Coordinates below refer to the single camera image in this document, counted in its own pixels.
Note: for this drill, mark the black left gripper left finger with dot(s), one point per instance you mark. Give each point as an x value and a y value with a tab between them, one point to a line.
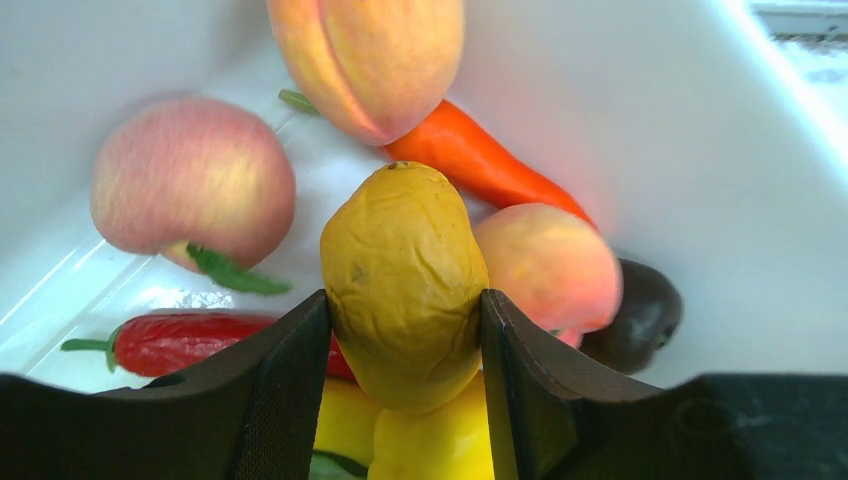
247	412

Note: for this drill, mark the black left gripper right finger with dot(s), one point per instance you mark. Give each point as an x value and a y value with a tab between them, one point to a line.
555	413

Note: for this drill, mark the small yellow mango toy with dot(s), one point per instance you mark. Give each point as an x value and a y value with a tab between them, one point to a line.
403	274

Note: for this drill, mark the light green lettuce toy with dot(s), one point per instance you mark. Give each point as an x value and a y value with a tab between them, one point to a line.
331	466

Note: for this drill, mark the yellow bell pepper toy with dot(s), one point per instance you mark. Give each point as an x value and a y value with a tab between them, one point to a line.
451	442

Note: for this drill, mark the red chili pepper toy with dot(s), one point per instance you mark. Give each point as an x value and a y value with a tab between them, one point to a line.
159	344

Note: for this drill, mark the dark purple fruit toy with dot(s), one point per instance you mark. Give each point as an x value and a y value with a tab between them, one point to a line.
649	314

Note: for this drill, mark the peach toy right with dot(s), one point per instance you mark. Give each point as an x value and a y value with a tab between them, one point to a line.
554	267

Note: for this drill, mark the pink peach toy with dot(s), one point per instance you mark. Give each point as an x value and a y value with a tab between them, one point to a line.
201	182

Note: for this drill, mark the orange carrot toy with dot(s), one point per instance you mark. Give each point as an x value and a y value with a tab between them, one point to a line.
451	142

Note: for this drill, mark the white plastic bin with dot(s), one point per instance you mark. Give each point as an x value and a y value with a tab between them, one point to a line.
678	126

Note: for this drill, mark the peach toy at back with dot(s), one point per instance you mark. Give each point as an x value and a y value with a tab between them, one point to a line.
374	69

